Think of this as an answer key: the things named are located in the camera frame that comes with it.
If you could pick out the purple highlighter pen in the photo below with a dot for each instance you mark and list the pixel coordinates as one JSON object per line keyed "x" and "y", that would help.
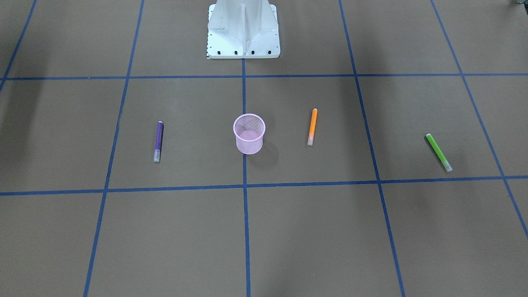
{"x": 158, "y": 142}

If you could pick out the pink mesh pen holder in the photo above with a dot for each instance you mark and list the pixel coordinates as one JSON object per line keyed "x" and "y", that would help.
{"x": 249, "y": 130}

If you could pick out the orange highlighter pen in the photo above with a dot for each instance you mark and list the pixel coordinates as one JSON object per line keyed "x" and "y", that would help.
{"x": 312, "y": 127}

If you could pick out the green highlighter pen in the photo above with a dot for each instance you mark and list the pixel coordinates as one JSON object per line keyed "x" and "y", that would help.
{"x": 439, "y": 153}

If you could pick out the brown paper table mat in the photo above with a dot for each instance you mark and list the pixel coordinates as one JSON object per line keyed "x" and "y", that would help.
{"x": 367, "y": 211}

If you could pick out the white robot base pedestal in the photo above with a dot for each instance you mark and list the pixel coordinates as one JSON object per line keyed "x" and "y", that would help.
{"x": 243, "y": 29}

